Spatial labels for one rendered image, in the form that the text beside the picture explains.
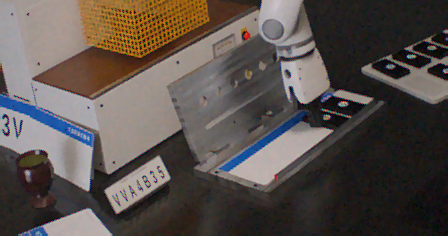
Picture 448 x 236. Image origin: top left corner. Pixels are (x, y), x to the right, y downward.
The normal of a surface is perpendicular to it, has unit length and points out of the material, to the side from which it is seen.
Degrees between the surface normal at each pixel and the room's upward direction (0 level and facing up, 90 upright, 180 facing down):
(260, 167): 0
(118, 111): 90
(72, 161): 69
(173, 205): 0
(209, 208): 0
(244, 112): 74
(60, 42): 90
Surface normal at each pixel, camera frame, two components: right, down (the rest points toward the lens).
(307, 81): 0.70, 0.03
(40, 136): -0.70, 0.06
